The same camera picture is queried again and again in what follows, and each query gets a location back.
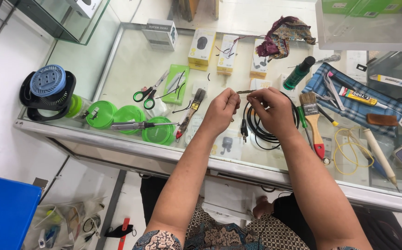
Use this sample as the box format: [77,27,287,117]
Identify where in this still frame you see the person's left hand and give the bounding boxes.
[202,87,242,136]

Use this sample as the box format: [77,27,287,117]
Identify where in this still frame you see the person's right hand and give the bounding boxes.
[247,87,300,140]

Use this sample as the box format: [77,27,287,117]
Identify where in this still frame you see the black power cable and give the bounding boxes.
[237,90,301,151]

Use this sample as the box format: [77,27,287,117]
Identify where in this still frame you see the black bristle brush red tip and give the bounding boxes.
[175,88,207,140]

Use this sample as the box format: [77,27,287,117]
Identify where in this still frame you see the small white yellow box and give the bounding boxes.
[249,78,273,92]

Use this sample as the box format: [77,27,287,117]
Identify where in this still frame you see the white earbuds box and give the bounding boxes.
[211,130,244,161]

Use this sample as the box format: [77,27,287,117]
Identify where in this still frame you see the green bottle black cap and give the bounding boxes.
[282,56,316,91]

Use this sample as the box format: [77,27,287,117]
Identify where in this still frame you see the black pen yellow tip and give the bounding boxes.
[317,106,340,128]

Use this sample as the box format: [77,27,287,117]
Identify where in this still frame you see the green flat packet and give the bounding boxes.
[161,64,190,106]

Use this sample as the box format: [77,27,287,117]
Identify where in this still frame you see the yellow white earphone box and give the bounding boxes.
[249,38,269,79]

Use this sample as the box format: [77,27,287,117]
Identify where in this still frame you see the metal tweezers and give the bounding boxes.
[322,71,346,112]

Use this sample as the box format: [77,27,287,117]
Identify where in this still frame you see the green round lid container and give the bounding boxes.
[113,105,147,135]
[141,116,176,146]
[86,100,118,130]

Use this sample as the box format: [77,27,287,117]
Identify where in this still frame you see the yellow white mouse box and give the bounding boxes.
[188,28,217,71]

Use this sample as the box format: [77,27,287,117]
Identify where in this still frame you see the purple patterned cloth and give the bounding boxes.
[255,16,317,60]

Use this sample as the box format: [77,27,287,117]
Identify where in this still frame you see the blue plaid cloth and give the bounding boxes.
[302,62,402,138]

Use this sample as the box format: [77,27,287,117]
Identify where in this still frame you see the grey black screwdriver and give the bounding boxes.
[110,121,179,131]

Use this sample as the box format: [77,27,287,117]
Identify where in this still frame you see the yellow glue tube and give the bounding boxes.
[338,86,390,110]

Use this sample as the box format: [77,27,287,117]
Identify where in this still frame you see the person's foot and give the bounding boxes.
[252,195,274,219]

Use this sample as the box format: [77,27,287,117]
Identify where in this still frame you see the white grey product box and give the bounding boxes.
[141,19,178,52]

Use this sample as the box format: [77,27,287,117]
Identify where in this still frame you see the brown leather pouch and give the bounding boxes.
[366,113,399,127]

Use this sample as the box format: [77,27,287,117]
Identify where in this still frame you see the white soldering iron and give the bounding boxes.
[362,128,401,192]

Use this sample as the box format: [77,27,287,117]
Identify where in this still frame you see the white tube blue print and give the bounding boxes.
[369,74,402,89]

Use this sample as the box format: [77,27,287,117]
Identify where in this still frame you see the person's patterned clothing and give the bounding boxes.
[132,203,361,250]

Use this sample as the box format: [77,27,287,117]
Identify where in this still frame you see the clear display case with boxes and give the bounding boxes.
[315,0,402,52]

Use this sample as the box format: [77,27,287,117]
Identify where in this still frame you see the clear jar with green cap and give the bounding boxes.
[65,94,94,123]

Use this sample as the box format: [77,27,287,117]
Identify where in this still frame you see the red utility knife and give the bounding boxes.
[117,218,131,250]

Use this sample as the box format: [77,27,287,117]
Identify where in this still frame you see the black face mask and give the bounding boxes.
[104,224,137,239]

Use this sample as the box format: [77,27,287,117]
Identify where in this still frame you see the black bag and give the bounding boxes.
[355,206,402,250]

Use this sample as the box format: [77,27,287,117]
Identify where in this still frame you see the blue round plastic disc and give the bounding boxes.
[30,64,67,97]

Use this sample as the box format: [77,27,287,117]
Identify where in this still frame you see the glass display cabinet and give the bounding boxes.
[8,0,111,46]

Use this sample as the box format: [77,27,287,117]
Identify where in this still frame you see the clear plastic bag of items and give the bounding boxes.
[23,197,106,250]

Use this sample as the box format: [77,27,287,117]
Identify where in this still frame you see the blue box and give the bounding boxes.
[0,172,43,250]

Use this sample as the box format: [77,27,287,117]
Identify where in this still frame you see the green-handled screwdriver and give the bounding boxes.
[297,106,315,150]

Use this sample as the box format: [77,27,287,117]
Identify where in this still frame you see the black loose wire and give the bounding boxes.
[172,100,192,114]
[155,71,186,100]

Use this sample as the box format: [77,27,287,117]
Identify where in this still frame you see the wooden paintbrush red handle end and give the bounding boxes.
[298,92,327,161]

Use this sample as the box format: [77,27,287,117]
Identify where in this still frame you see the yellow white cable box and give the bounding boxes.
[216,34,240,76]

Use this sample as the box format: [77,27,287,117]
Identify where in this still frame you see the yellow thin cord loop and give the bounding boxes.
[333,126,375,175]

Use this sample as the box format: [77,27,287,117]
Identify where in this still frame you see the green-handled scissors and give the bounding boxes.
[133,69,170,110]

